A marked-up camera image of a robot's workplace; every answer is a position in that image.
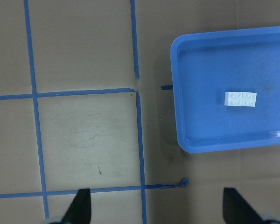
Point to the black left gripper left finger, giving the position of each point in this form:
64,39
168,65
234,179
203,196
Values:
79,211

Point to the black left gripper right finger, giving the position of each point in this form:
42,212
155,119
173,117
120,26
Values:
236,210

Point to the white block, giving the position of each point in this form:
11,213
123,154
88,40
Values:
233,99
248,99

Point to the blue plastic tray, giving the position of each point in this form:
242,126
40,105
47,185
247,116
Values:
206,65

